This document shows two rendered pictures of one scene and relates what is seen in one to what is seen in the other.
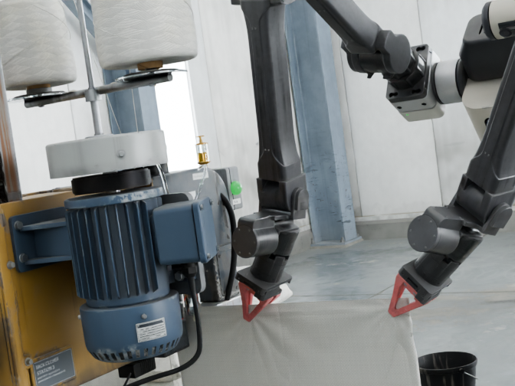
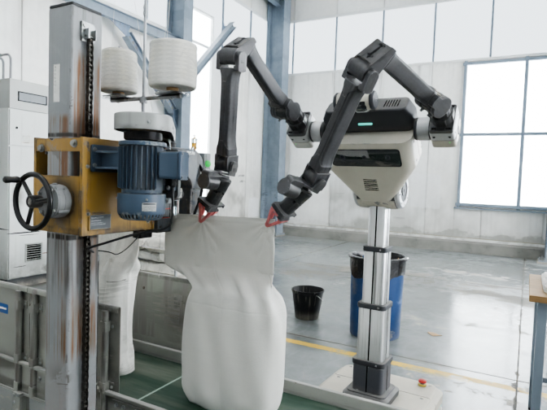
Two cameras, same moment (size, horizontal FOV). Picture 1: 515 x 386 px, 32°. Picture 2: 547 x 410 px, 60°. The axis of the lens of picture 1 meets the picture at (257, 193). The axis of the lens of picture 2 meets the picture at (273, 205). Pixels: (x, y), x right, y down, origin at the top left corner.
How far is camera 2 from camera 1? 28 cm
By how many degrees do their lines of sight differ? 4
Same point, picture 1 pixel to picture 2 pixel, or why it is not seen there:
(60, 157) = (120, 118)
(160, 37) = (178, 75)
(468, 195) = (308, 173)
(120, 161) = (147, 124)
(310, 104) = (270, 160)
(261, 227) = (212, 176)
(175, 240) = (168, 167)
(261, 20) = (228, 77)
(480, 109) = not seen: hidden behind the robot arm
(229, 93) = not seen: hidden behind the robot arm
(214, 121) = not seen: hidden behind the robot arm
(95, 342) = (121, 208)
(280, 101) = (231, 118)
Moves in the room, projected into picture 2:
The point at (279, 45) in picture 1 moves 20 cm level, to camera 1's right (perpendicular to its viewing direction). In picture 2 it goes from (234, 91) to (291, 94)
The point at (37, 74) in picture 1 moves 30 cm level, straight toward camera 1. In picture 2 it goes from (118, 85) to (115, 67)
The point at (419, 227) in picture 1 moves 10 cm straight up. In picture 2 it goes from (282, 183) to (283, 152)
